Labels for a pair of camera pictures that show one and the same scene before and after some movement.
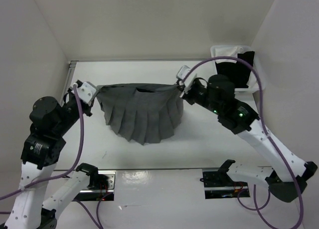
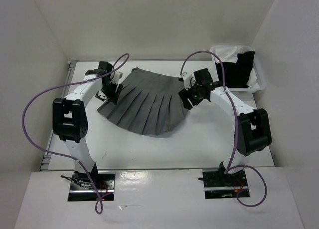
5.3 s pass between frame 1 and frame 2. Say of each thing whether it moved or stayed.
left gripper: moved
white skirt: stayed
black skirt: stayed
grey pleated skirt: moved
